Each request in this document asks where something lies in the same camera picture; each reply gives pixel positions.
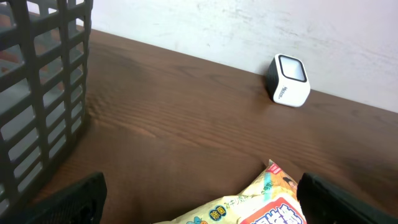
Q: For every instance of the white barcode scanner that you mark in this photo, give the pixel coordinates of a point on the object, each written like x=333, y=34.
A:
x=286, y=81

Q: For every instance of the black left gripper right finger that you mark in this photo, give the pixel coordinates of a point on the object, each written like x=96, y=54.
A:
x=324, y=202

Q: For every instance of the yellow snack chip bag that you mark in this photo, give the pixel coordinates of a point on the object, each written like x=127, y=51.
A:
x=270, y=199

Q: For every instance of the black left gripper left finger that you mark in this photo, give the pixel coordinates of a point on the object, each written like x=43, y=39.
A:
x=81, y=202

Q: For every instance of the grey plastic mesh basket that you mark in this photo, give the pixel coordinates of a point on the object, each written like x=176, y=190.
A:
x=44, y=66

